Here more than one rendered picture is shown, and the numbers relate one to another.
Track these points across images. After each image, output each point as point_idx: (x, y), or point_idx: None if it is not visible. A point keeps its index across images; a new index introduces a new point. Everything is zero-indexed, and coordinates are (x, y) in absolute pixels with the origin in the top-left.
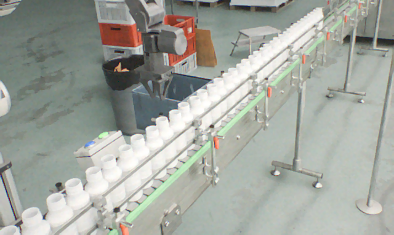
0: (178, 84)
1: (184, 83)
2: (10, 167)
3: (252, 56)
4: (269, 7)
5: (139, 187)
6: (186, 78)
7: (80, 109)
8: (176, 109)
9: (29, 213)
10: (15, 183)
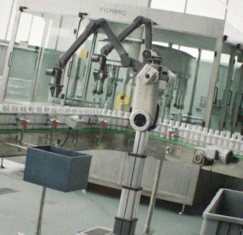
0: (58, 165)
1: (52, 161)
2: (130, 156)
3: (6, 105)
4: None
5: None
6: (51, 156)
7: None
8: (52, 152)
9: (80, 109)
10: (128, 165)
